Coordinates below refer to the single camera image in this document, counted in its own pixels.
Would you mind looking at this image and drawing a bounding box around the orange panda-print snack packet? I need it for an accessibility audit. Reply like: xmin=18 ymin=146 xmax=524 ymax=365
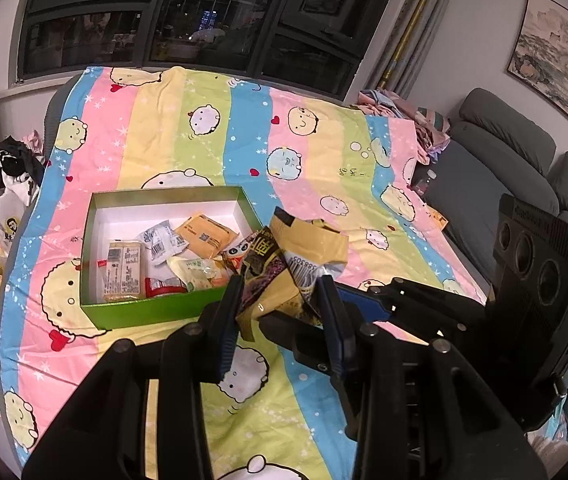
xmin=209 ymin=232 xmax=265 ymax=288

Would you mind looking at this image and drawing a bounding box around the white tote bag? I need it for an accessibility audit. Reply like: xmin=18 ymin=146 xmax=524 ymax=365
xmin=0 ymin=180 xmax=40 ymax=251

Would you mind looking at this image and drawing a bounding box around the pile of dark clothes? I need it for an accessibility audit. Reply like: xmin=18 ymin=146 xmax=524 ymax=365
xmin=0 ymin=135 xmax=47 ymax=196

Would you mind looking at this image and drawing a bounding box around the green cardboard box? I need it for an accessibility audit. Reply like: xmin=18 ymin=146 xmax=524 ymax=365
xmin=80 ymin=186 xmax=277 ymax=331

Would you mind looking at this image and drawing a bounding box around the framed landscape painting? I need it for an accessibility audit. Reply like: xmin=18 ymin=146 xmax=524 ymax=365
xmin=506 ymin=0 xmax=568 ymax=133

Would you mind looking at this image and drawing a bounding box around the white blue-print snack packet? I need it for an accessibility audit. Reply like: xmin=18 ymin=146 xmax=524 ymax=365
xmin=136 ymin=220 xmax=189 ymax=266

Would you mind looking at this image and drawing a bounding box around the dark window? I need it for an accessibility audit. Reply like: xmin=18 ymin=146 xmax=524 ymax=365
xmin=16 ymin=0 xmax=407 ymax=101

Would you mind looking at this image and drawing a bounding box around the small red snack packet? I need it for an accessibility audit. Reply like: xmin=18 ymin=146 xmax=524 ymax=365
xmin=144 ymin=276 xmax=187 ymax=298

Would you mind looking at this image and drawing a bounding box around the grey sofa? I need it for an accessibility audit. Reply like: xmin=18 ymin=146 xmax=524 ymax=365
xmin=414 ymin=87 xmax=568 ymax=446

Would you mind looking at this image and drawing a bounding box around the small bottle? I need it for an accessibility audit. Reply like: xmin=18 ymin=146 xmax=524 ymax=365
xmin=414 ymin=169 xmax=438 ymax=198

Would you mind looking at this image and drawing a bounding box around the yellow-orange snack packet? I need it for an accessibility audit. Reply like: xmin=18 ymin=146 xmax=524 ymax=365
xmin=174 ymin=214 xmax=239 ymax=256

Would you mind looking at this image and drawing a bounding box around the pile of pink clothes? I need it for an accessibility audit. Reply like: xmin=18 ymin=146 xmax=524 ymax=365
xmin=356 ymin=87 xmax=452 ymax=163

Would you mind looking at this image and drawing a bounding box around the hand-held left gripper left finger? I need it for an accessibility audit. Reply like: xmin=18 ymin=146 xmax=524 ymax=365
xmin=21 ymin=274 xmax=245 ymax=480

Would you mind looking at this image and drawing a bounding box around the crinkled gold snack bag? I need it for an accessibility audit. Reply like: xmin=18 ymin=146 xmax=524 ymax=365
xmin=236 ymin=206 xmax=349 ymax=343

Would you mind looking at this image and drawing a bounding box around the yellow cracker packet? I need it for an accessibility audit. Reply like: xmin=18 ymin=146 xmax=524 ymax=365
xmin=103 ymin=241 xmax=143 ymax=301

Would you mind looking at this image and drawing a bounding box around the striped cartoon printed blanket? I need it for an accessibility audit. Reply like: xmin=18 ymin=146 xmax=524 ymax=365
xmin=0 ymin=65 xmax=564 ymax=480

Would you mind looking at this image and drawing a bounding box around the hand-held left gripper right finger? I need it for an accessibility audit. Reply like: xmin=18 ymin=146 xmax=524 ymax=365
xmin=314 ymin=275 xmax=547 ymax=480

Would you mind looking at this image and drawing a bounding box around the pale green snack packet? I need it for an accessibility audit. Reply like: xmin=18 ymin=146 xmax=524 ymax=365
xmin=166 ymin=256 xmax=217 ymax=292

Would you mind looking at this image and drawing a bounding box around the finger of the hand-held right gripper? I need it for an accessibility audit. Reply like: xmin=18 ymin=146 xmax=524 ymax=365
xmin=258 ymin=309 xmax=337 ymax=373
xmin=336 ymin=277 xmax=489 ymax=351

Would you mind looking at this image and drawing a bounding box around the grey curtain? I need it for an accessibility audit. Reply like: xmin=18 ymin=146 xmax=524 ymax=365
xmin=379 ymin=0 xmax=464 ymax=96

